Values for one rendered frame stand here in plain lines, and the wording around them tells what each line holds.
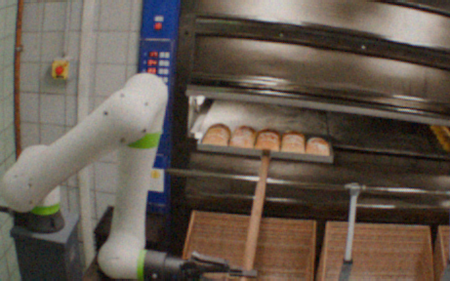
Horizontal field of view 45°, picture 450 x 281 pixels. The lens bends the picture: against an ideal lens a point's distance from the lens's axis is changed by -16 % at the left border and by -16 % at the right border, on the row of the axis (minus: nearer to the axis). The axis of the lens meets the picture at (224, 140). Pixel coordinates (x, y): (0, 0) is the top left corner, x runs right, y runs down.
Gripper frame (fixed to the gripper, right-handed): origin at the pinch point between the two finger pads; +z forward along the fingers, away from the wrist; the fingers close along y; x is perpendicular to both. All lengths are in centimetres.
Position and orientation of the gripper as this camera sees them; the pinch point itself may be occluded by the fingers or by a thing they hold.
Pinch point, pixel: (242, 278)
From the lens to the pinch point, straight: 164.5
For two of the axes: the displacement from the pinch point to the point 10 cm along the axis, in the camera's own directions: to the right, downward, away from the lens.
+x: -1.1, 3.1, -9.4
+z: 9.9, 1.0, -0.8
